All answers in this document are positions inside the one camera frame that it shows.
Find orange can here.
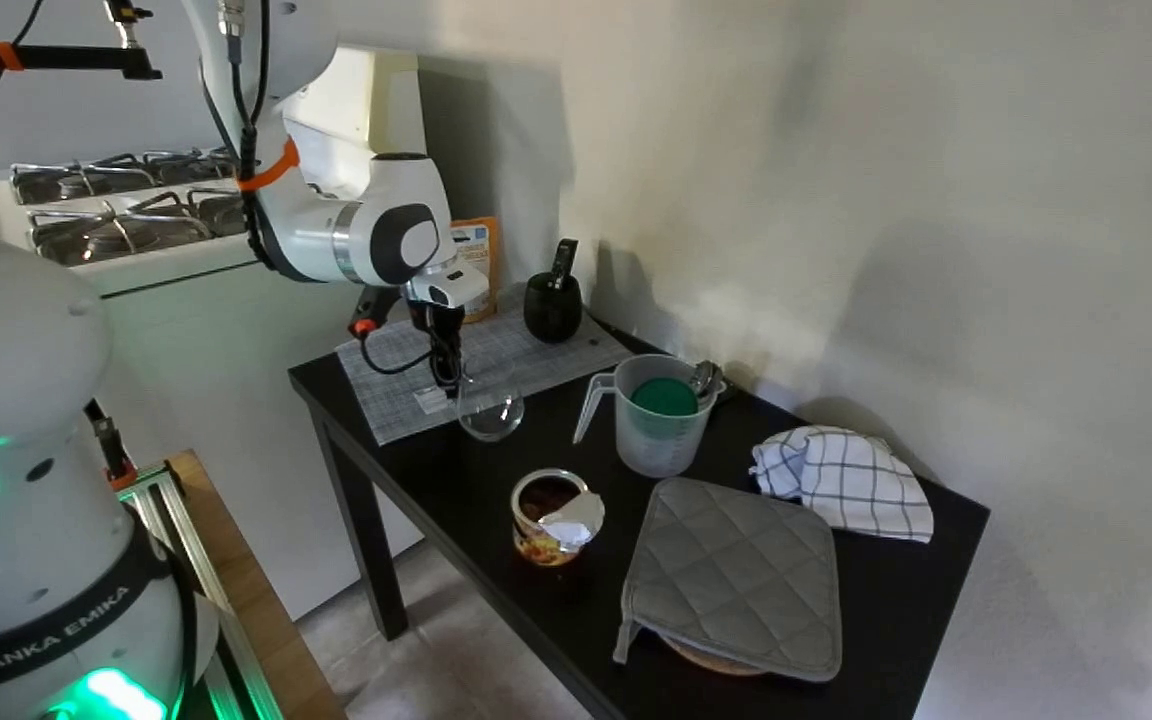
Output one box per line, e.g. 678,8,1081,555
507,466,608,569

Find black side table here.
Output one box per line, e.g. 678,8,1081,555
287,356,987,720

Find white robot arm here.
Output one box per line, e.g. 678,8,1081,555
181,0,489,400

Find black mug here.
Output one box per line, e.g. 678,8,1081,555
524,270,581,345

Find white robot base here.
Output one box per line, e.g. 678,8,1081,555
0,244,217,720

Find checkered white dish towel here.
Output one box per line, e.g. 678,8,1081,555
753,425,937,542

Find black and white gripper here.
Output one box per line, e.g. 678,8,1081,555
401,258,489,400

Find clear plastic measuring jug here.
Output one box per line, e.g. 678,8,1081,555
574,353,725,480

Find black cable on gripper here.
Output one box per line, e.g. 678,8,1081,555
348,291,440,380

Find orange and white box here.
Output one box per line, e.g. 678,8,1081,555
454,217,501,320

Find gray woven placemat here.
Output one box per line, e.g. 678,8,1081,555
337,291,628,444

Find clear glass cup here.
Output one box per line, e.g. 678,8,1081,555
460,396,524,444

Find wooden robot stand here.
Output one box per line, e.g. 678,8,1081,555
121,450,344,720

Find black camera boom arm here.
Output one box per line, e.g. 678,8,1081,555
0,0,162,79

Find gray quilted pot holder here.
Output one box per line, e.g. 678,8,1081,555
614,480,846,685

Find black phone in mug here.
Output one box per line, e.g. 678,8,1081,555
548,240,577,286

